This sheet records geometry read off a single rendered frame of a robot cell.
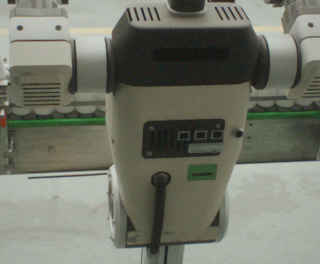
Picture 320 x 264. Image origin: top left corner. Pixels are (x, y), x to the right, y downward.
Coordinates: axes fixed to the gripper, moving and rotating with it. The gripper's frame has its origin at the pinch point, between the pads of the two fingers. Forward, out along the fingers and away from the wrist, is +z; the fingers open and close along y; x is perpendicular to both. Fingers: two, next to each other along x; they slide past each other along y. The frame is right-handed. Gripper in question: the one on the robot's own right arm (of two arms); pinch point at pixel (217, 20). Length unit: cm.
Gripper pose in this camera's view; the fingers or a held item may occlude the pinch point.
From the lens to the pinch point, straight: 186.0
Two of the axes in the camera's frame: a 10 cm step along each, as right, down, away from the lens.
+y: -1.6, -5.5, 8.2
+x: -9.9, 0.4, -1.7
